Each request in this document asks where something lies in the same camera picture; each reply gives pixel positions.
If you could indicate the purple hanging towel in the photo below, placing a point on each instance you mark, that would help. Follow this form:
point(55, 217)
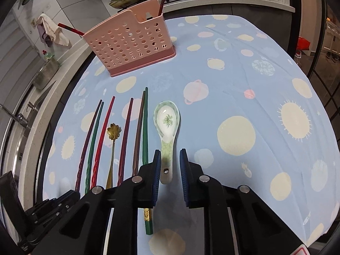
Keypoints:
point(43, 35)

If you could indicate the green dish soap bottle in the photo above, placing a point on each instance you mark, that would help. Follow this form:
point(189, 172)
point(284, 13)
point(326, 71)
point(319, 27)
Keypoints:
point(48, 55)

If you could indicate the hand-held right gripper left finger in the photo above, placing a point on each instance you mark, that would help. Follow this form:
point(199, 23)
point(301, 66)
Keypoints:
point(157, 175)

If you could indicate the blue planet-print tablecloth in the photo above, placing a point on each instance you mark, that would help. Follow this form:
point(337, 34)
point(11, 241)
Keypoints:
point(239, 98)

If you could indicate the white hanging towel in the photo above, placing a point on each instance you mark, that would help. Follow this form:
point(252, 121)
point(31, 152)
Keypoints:
point(57, 33)

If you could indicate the stainless steel pot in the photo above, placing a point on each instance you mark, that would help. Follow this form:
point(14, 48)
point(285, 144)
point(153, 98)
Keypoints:
point(46, 74)

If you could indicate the green chopstick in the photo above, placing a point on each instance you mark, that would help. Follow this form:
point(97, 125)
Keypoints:
point(145, 138)
point(93, 148)

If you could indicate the stainless steel sink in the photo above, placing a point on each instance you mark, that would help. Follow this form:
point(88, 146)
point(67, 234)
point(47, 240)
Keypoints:
point(20, 159)

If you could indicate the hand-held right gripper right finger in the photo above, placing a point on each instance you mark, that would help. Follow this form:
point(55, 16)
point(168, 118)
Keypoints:
point(183, 178)

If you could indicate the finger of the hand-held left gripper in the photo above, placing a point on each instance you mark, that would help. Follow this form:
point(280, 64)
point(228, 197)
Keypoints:
point(50, 209)

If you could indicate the chrome faucet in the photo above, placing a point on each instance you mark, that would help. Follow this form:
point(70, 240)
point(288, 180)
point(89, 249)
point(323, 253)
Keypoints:
point(18, 117)

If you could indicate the green floral ceramic spoon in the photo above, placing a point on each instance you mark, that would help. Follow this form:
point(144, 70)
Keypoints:
point(166, 119)

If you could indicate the gold flower spoon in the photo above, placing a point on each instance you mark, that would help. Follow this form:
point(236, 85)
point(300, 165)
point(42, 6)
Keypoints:
point(114, 130)

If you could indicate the brown chopstick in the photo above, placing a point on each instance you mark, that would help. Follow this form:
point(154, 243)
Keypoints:
point(138, 138)

